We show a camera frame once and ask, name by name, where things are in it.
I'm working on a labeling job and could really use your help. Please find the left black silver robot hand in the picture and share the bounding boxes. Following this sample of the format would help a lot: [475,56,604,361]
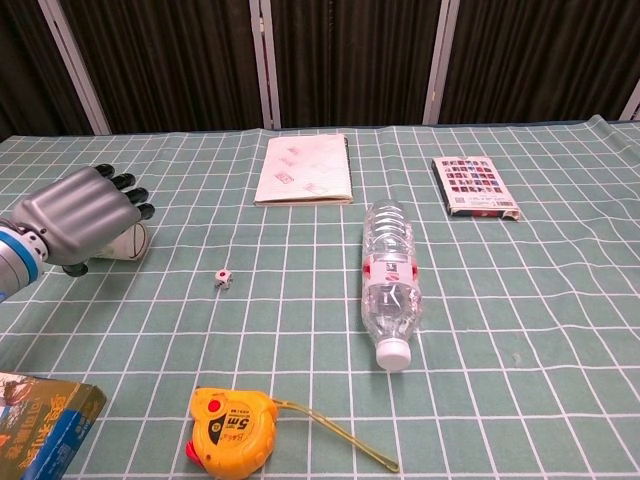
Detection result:
[10,163,156,278]

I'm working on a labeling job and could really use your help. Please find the white paper cup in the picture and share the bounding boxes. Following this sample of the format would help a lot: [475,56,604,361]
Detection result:
[89,222,151,262]

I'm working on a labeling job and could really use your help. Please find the clear plastic water bottle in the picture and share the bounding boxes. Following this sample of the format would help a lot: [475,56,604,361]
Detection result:
[360,198,424,372]

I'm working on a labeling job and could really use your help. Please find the green checkered tablecloth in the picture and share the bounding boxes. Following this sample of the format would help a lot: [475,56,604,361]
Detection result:
[0,115,640,480]

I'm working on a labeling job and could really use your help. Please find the orange printed box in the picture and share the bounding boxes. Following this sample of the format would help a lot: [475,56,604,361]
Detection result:
[0,370,108,480]

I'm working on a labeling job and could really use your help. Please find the white spiral notebook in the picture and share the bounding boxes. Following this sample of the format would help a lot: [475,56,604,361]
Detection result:
[253,133,355,208]

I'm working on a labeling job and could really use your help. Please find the yellow tape measure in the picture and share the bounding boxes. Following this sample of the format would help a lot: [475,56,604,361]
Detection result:
[185,386,401,480]

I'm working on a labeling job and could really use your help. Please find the playing card box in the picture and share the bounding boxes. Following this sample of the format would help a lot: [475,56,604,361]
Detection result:
[432,155,522,221]

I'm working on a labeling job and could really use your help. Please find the white partition frame post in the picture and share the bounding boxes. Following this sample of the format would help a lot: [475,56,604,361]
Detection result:
[38,0,112,135]
[421,0,464,126]
[619,79,640,121]
[248,0,282,130]

